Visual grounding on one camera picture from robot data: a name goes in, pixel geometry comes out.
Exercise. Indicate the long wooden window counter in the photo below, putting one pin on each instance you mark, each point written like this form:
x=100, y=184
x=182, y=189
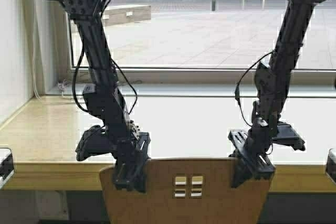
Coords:
x=43, y=138

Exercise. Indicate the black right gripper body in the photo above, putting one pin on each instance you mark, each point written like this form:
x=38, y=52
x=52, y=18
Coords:
x=250, y=144

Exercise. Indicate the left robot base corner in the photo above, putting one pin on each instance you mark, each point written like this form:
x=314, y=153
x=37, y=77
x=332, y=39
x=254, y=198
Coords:
x=7, y=166

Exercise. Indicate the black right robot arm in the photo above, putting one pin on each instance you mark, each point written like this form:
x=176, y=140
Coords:
x=272, y=81

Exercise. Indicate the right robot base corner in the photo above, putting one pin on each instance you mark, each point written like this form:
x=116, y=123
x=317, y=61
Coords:
x=330, y=165

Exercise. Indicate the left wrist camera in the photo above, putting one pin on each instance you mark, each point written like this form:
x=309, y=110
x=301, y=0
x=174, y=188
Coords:
x=94, y=142

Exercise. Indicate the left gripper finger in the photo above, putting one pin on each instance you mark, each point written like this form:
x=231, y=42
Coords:
x=140, y=176
x=123, y=176

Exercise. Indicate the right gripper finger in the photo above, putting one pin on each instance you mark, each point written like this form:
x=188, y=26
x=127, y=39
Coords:
x=241, y=171
x=264, y=169

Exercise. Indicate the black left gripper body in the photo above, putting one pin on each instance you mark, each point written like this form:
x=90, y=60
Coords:
x=131, y=149

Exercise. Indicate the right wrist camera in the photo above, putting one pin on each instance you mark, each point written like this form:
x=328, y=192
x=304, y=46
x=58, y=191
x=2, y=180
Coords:
x=288, y=136

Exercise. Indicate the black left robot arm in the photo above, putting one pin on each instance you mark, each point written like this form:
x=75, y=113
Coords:
x=103, y=98

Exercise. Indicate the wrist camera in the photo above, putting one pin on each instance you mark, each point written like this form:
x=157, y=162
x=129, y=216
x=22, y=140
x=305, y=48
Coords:
x=94, y=142
x=288, y=136

